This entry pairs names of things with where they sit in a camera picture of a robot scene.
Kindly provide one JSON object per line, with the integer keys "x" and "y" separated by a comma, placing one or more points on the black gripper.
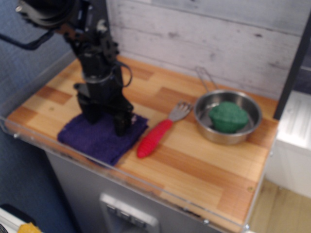
{"x": 102, "y": 90}

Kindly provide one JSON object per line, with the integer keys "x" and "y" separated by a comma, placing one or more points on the purple cloth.
{"x": 99, "y": 140}

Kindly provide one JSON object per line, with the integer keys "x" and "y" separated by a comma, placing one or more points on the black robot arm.
{"x": 84, "y": 24}

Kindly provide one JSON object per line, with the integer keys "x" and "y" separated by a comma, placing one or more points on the grey cabinet with button panel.
{"x": 102, "y": 204}

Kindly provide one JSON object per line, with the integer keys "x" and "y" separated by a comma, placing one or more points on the clear acrylic table guard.
{"x": 208, "y": 181}

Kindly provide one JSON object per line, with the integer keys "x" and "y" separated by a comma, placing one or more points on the small steel pan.
{"x": 214, "y": 96}

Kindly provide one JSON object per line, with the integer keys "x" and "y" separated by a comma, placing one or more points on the green toy vegetable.
{"x": 228, "y": 117}

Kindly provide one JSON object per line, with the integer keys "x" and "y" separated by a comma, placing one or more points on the black and yellow bag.
{"x": 13, "y": 220}

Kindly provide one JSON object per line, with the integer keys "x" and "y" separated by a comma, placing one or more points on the white ribbed side unit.
{"x": 289, "y": 165}

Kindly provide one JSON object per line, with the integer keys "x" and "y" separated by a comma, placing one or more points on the red handled metal fork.
{"x": 149, "y": 143}

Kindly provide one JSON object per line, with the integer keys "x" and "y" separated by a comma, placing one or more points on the black right frame post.
{"x": 294, "y": 70}

